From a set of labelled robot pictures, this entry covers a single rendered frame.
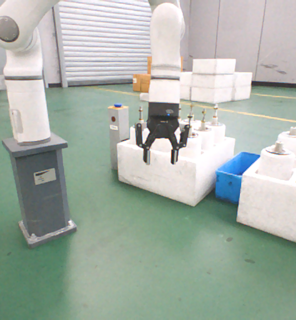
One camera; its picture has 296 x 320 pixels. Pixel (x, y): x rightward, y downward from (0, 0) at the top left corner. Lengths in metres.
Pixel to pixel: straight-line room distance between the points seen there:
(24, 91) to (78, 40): 5.43
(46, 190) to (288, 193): 0.70
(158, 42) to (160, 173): 0.57
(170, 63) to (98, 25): 5.80
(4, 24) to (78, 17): 5.49
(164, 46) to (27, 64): 0.36
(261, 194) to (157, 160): 0.39
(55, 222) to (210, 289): 0.48
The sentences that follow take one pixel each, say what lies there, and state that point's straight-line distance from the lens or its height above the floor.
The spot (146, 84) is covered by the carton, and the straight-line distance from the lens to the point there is 4.73.
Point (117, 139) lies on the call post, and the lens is 1.27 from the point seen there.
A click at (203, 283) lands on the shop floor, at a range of 0.73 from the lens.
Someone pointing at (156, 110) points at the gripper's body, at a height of 0.41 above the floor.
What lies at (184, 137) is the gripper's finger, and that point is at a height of 0.34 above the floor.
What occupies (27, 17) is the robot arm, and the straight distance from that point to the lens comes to 0.74.
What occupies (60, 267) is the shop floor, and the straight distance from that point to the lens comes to 0.79.
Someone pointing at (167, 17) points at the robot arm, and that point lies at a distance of 0.62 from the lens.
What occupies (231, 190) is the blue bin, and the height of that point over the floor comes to 0.05.
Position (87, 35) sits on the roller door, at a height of 1.01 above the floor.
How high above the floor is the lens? 0.52
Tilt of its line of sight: 20 degrees down
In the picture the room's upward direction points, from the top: straight up
